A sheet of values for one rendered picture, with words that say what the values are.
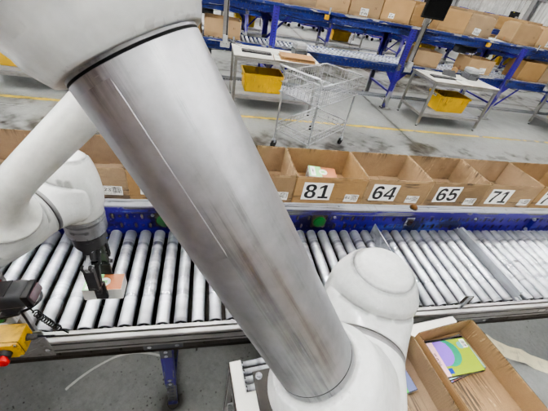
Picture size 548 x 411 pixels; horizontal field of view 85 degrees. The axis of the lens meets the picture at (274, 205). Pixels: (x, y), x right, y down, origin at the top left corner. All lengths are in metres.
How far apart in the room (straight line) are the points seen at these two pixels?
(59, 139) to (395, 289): 0.54
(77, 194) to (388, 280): 0.60
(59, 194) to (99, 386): 1.46
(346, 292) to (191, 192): 0.36
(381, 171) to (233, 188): 1.84
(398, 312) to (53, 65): 0.50
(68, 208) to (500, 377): 1.50
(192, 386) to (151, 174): 1.77
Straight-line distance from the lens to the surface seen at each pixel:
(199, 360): 2.00
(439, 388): 1.30
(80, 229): 0.79
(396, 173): 2.11
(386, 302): 0.52
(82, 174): 0.71
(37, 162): 0.54
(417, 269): 1.73
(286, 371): 0.36
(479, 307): 1.77
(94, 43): 0.21
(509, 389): 1.54
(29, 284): 1.03
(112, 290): 0.98
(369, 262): 0.54
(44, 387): 2.12
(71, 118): 0.51
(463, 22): 7.29
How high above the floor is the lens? 1.83
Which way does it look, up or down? 38 degrees down
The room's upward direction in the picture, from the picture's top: 12 degrees clockwise
